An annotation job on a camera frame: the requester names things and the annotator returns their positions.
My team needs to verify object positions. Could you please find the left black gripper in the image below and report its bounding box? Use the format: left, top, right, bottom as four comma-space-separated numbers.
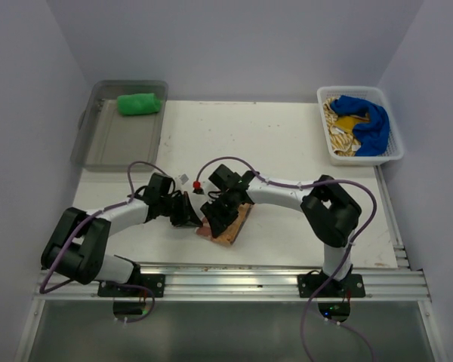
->
159, 190, 202, 226

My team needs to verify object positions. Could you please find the yellow striped cloth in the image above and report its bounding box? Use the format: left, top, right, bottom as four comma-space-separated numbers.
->
322, 97, 370, 157

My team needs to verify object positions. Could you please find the aluminium mounting rail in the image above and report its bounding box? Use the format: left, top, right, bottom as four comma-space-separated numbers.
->
33, 263, 431, 302

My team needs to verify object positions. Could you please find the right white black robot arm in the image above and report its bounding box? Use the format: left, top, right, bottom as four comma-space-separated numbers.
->
201, 164, 362, 296

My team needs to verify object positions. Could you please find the green microfiber towel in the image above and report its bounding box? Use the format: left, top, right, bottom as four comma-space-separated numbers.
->
116, 93, 162, 116

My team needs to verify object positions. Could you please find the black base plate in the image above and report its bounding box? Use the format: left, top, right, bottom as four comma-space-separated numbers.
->
297, 273, 366, 298
97, 274, 165, 298

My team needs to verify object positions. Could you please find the clear grey plastic bin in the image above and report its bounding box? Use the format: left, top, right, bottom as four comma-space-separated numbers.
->
71, 80, 168, 172

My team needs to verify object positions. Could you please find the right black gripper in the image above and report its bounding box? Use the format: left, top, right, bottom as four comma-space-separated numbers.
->
202, 190, 239, 238

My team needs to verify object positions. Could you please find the printed patterned towel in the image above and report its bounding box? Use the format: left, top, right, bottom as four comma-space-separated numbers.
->
196, 204, 253, 247

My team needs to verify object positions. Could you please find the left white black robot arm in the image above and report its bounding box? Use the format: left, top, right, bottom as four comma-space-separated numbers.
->
41, 173, 202, 296

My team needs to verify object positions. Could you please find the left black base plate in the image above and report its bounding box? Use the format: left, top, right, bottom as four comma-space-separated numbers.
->
97, 274, 165, 298

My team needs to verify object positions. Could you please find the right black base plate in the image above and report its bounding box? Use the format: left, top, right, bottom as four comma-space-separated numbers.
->
297, 273, 366, 298

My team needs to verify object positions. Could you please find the blue cloth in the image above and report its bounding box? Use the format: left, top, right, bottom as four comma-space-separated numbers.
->
330, 95, 390, 157

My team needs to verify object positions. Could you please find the white perforated plastic basket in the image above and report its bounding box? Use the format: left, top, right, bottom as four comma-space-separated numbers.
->
316, 86, 404, 167

